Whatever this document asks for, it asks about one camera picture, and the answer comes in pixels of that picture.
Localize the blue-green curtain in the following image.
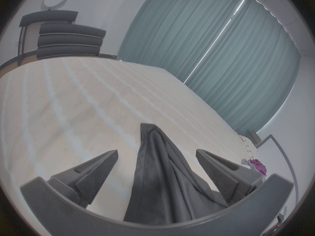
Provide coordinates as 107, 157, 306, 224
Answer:
185, 0, 303, 133
117, 0, 245, 83

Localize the bed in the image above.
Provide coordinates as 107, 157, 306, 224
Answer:
0, 59, 295, 222

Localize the grey bedside table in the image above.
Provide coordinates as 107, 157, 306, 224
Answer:
236, 129, 261, 142

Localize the white printed pillow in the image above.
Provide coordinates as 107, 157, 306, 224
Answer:
239, 134, 259, 162

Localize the black T-shirt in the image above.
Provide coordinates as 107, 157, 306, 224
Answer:
123, 123, 228, 224

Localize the purple satin garment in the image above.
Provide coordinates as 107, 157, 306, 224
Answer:
249, 159, 268, 177

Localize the black dressing table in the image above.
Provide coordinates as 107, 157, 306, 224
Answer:
18, 10, 79, 66

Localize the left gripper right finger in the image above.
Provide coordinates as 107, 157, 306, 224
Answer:
196, 149, 264, 208

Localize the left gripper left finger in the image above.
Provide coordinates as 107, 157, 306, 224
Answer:
49, 149, 119, 208

